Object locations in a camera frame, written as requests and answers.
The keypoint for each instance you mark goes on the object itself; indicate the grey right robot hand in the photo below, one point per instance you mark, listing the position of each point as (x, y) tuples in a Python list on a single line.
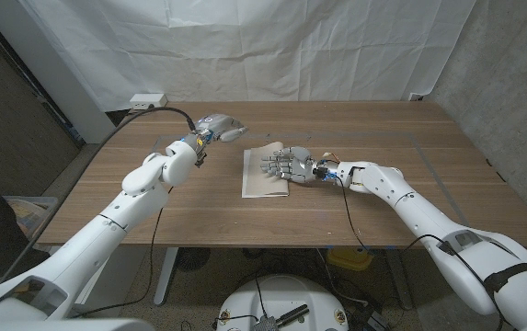
[(295, 165)]

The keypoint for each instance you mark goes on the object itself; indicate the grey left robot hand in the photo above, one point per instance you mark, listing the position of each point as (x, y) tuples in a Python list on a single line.
[(217, 126)]

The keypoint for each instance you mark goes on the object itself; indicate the small white canvas paper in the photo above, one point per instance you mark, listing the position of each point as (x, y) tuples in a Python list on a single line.
[(256, 179)]

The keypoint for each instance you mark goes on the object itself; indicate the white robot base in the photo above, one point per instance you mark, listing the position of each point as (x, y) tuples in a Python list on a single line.
[(286, 294)]

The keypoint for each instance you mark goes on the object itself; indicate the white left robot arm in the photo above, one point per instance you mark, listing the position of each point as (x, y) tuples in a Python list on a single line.
[(106, 230)]

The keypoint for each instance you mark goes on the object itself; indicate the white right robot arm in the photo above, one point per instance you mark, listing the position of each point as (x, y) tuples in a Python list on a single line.
[(428, 216)]

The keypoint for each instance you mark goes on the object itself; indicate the white power strip box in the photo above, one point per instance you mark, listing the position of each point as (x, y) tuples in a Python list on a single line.
[(145, 99)]

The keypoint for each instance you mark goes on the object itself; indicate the white wrinkled backdrop sheet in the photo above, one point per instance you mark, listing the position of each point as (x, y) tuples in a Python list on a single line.
[(244, 46)]

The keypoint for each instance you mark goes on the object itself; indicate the yellow object under table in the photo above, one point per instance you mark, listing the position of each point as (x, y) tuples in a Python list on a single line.
[(350, 258)]

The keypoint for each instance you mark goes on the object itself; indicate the black round floor fan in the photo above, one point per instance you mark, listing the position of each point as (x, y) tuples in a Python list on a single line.
[(192, 258)]

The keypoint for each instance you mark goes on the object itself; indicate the black tool on base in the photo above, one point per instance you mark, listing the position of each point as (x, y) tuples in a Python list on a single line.
[(293, 315)]

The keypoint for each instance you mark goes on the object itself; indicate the grey table leg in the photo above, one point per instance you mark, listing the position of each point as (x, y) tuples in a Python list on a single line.
[(398, 280)]

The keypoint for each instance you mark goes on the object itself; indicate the white table leg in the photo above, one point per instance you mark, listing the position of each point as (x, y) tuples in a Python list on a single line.
[(166, 276)]

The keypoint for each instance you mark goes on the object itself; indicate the clear plastic storage bin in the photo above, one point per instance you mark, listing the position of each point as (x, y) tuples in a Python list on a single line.
[(37, 207)]

